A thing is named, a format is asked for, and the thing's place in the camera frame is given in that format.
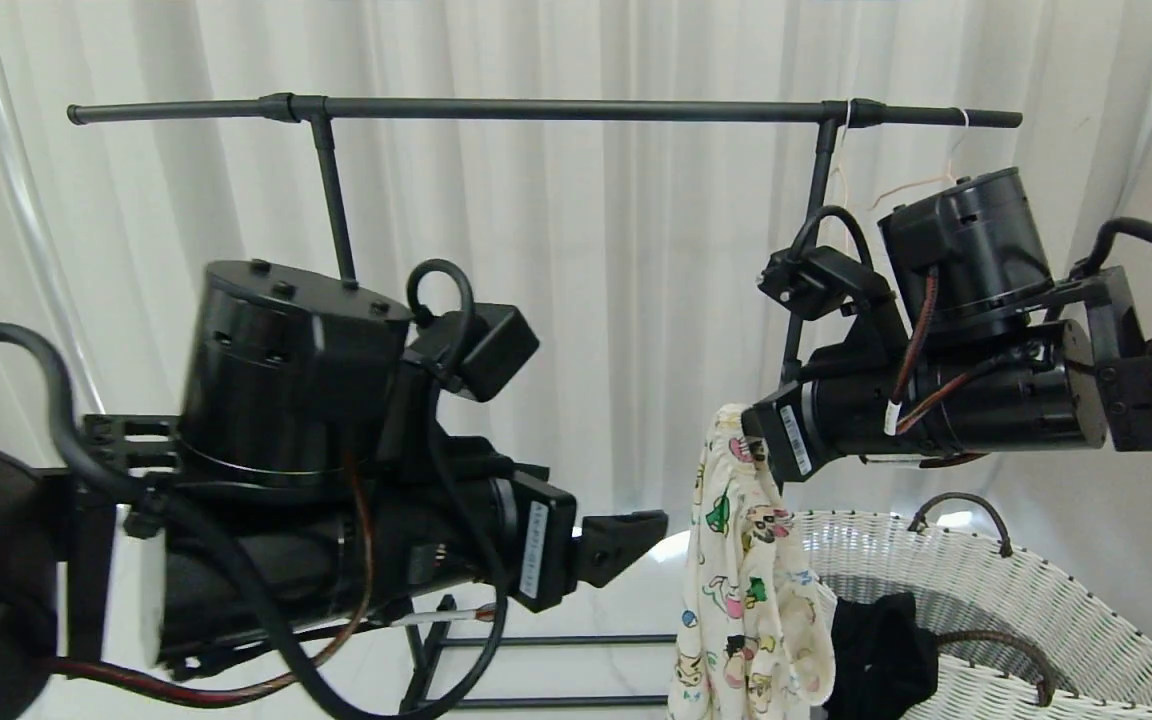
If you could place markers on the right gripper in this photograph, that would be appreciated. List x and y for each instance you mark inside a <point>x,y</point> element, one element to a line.
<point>846,415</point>

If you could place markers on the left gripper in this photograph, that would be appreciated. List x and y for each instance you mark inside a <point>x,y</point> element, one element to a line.
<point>286,570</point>

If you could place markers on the cream printed garment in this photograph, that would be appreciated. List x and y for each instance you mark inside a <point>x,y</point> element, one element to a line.
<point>736,600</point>

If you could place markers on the pink clothes hanger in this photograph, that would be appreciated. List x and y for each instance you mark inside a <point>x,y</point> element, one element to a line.
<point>921,186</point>
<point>840,180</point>

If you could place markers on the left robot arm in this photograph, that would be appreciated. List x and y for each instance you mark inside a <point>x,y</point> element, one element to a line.
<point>286,380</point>

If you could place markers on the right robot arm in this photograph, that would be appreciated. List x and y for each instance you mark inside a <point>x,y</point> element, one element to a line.
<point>976,250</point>

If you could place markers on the white laundry basket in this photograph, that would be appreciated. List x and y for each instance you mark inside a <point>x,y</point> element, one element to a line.
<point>1036,600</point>

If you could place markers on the black clothes rack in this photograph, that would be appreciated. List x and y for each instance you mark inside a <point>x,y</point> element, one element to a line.
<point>536,108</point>

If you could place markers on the black garment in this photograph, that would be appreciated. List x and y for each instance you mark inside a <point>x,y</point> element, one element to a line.
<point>876,650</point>

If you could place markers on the white curtain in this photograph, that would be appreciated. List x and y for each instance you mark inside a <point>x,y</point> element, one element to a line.
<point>586,250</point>

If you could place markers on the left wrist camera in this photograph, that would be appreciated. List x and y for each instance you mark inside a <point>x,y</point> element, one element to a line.
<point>491,345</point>

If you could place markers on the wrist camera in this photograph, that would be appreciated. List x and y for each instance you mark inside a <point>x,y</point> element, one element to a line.
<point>491,345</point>
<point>816,280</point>

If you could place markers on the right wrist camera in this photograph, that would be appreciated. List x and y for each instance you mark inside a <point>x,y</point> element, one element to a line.
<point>816,280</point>

